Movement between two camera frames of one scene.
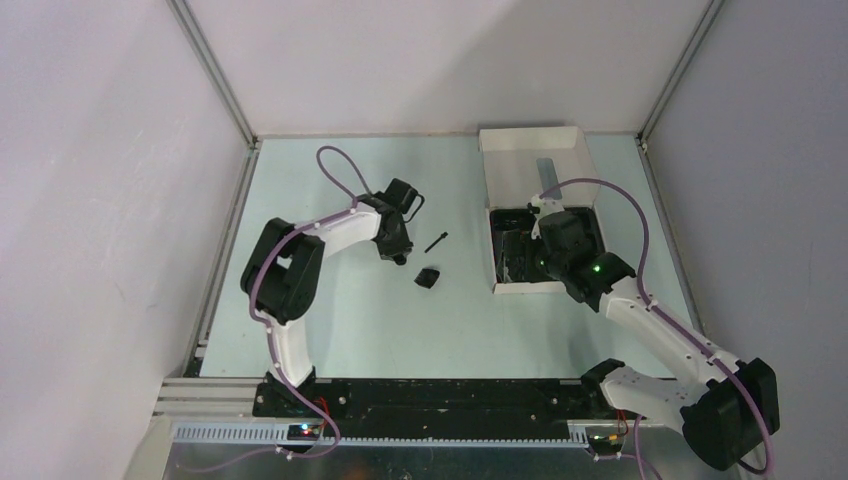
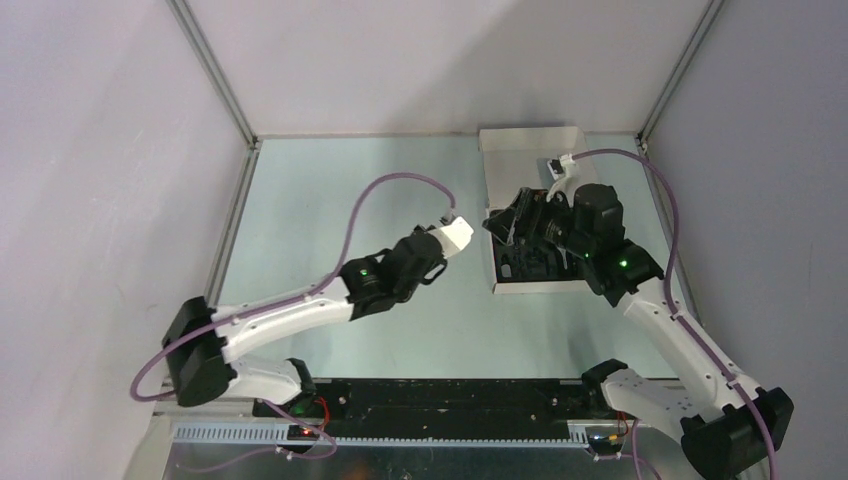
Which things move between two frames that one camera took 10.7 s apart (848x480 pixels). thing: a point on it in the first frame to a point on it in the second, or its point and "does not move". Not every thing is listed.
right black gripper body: (553, 265) to (555, 225)
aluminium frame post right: (711, 11) does not move
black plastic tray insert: (515, 250) does not move
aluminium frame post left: (192, 24) does not move
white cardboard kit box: (509, 159) does not move
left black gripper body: (381, 247) to (405, 292)
